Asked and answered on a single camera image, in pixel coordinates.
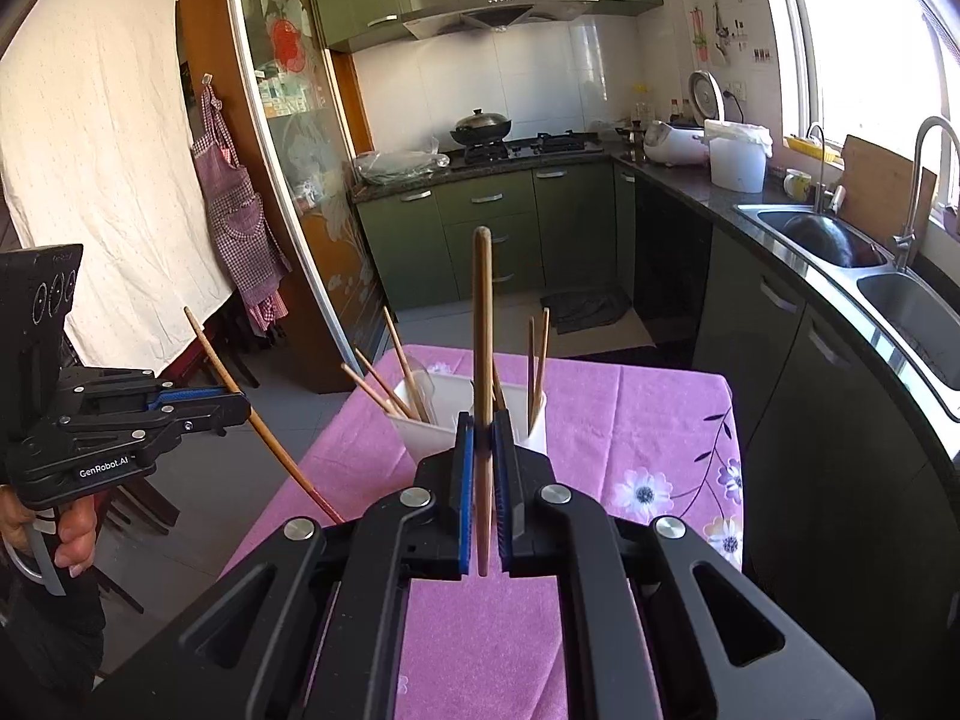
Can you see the wooden cutting board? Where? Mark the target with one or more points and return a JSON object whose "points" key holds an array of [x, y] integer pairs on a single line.
{"points": [[885, 180]]}

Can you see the dark stone countertop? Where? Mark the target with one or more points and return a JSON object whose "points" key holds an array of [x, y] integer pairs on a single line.
{"points": [[690, 191]]}

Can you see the tall steel faucet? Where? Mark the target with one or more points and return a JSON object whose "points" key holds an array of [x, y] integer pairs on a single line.
{"points": [[904, 240]]}

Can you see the red hanging wall item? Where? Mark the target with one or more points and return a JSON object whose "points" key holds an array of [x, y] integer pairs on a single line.
{"points": [[699, 34]]}

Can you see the white round appliance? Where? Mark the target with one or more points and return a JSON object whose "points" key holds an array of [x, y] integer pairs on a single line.
{"points": [[705, 97]]}

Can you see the kitchen window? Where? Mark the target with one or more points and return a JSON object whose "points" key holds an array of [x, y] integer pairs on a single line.
{"points": [[862, 30]]}

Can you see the white bucket with bag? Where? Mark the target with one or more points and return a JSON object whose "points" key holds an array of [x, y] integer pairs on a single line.
{"points": [[739, 161]]}

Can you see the etched glass sliding door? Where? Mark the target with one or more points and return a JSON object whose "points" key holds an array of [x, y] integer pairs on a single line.
{"points": [[300, 127]]}

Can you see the white hanging scoop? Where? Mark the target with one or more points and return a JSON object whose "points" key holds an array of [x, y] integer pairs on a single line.
{"points": [[720, 45]]}

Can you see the steel double sink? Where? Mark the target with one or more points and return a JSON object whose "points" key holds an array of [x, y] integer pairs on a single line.
{"points": [[847, 274]]}

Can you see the clear plastic spoon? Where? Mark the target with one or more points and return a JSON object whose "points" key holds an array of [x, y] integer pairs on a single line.
{"points": [[422, 390]]}

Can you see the green base kitchen cabinets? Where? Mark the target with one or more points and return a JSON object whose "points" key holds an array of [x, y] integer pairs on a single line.
{"points": [[480, 240]]}

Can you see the pink floral tablecloth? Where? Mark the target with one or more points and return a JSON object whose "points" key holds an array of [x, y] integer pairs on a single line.
{"points": [[600, 427]]}

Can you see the black wok with lid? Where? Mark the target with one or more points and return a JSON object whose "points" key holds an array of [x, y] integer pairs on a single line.
{"points": [[480, 127]]}

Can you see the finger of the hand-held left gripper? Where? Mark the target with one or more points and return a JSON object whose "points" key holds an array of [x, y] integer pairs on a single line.
{"points": [[187, 395], [217, 412]]}

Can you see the person's left hand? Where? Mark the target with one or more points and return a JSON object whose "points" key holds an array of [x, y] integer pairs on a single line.
{"points": [[75, 532]]}

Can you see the white wall outlet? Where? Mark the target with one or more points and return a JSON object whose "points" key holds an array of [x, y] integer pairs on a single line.
{"points": [[736, 91]]}

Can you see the dark red-ended wooden chopstick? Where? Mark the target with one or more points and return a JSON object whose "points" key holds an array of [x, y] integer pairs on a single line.
{"points": [[482, 315], [277, 450]]}

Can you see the checked purple apron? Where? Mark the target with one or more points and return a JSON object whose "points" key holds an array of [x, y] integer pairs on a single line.
{"points": [[240, 225]]}

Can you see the small metal pot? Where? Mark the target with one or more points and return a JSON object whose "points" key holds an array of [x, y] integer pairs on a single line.
{"points": [[634, 136]]}

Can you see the person's dark clothing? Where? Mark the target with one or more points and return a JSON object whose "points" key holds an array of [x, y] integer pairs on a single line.
{"points": [[45, 637]]}

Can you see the white rice cooker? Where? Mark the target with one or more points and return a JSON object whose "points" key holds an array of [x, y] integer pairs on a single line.
{"points": [[675, 144]]}

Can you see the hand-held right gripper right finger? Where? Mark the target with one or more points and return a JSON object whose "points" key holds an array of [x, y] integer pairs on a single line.
{"points": [[506, 510]]}

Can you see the cardboard sheet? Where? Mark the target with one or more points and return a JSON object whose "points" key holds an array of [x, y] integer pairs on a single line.
{"points": [[630, 337]]}

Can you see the dark sauce bottle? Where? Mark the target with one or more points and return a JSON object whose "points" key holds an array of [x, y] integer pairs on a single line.
{"points": [[690, 114], [677, 114]]}

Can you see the white hanging cloth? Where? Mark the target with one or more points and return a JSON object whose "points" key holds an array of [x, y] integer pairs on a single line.
{"points": [[97, 165]]}

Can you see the white plastic utensil holder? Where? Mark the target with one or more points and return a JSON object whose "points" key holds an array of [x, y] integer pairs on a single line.
{"points": [[442, 401]]}

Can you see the black gas stove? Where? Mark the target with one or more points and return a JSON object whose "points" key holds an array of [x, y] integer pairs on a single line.
{"points": [[555, 144]]}

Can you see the dark floor mat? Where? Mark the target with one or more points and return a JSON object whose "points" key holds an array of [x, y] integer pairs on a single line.
{"points": [[585, 307]]}

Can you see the small steel faucet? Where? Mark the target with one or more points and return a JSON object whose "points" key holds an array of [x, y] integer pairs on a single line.
{"points": [[832, 199]]}

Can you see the dark wok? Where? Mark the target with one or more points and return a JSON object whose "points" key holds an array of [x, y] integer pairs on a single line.
{"points": [[825, 236]]}

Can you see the yellow plastic tray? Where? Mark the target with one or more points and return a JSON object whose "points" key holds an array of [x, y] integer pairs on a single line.
{"points": [[810, 146]]}

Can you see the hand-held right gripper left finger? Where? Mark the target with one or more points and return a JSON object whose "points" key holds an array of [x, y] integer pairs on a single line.
{"points": [[466, 510]]}

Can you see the yellow-green mug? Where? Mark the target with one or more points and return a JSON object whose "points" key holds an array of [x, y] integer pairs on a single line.
{"points": [[797, 186]]}

